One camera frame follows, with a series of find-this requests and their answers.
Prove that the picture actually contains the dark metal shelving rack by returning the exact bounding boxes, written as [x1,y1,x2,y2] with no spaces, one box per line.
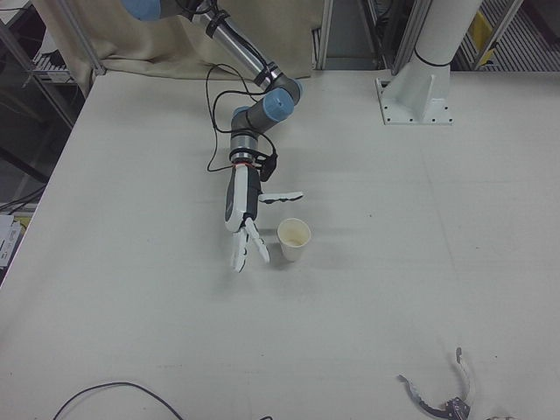
[0,0,95,185]

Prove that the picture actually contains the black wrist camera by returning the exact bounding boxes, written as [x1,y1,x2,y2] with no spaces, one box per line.
[257,150,280,183]

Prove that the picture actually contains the small circuit board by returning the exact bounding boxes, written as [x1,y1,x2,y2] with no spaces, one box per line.
[437,395,473,417]

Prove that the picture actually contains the yellow black device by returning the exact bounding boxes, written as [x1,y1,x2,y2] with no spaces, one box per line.
[473,10,499,67]

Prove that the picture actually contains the long black table cable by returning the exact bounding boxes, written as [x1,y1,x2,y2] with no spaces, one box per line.
[52,381,187,420]

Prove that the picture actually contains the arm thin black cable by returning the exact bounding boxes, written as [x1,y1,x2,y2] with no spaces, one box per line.
[205,63,268,172]

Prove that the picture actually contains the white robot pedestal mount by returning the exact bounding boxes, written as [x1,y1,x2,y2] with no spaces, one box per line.
[374,0,481,127]

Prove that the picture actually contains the white paper cup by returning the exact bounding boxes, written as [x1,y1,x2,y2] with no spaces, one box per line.
[276,217,312,263]

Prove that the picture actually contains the smooth curved white strip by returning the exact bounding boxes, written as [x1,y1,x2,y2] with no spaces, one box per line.
[452,346,477,402]

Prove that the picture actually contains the white labelled box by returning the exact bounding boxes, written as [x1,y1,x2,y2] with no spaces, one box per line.
[0,213,28,273]

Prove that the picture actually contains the beige fabric curtain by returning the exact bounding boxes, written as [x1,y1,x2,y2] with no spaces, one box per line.
[32,0,327,95]

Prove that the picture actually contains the aluminium frame post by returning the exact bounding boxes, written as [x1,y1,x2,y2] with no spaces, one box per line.
[311,0,334,72]

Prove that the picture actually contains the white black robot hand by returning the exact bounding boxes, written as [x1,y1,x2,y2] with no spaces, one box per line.
[223,164,305,275]

